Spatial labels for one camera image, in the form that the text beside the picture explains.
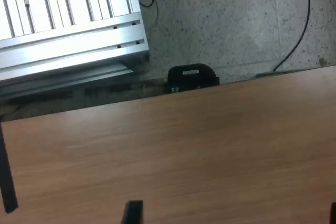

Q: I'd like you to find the dark thin flat strip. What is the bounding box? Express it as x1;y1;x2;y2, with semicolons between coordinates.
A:
0;122;19;215

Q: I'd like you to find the black box with white label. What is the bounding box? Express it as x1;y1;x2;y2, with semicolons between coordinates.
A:
167;63;221;94

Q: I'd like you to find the thick black floor cable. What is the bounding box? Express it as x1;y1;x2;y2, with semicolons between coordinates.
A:
272;0;312;73

